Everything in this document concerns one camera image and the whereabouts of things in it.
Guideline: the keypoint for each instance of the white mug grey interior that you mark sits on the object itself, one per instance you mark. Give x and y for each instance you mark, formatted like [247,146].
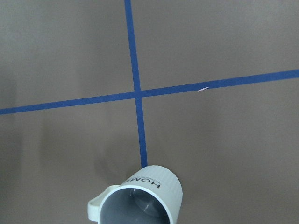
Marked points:
[153,195]

